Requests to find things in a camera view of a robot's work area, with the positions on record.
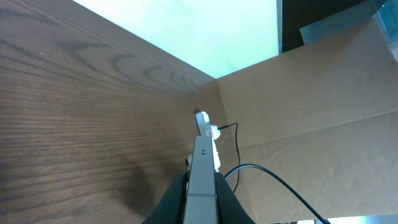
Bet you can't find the black right camera cable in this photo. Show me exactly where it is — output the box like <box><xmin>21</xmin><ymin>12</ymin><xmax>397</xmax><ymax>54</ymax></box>
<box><xmin>223</xmin><ymin>163</ymin><xmax>331</xmax><ymax>224</ymax></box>

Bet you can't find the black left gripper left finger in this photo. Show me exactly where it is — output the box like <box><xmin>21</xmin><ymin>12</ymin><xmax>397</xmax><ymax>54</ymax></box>
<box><xmin>142</xmin><ymin>173</ymin><xmax>187</xmax><ymax>224</ymax></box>

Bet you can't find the brown cardboard box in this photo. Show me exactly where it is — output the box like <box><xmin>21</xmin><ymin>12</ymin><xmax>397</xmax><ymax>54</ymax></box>
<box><xmin>218</xmin><ymin>19</ymin><xmax>397</xmax><ymax>223</ymax></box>

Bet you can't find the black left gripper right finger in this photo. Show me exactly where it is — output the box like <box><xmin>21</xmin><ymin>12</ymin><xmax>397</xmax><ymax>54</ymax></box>
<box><xmin>215</xmin><ymin>172</ymin><xmax>254</xmax><ymax>224</ymax></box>

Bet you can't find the white power strip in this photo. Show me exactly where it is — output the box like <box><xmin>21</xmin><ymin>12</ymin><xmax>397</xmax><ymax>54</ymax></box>
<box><xmin>195</xmin><ymin>111</ymin><xmax>221</xmax><ymax>172</ymax></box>

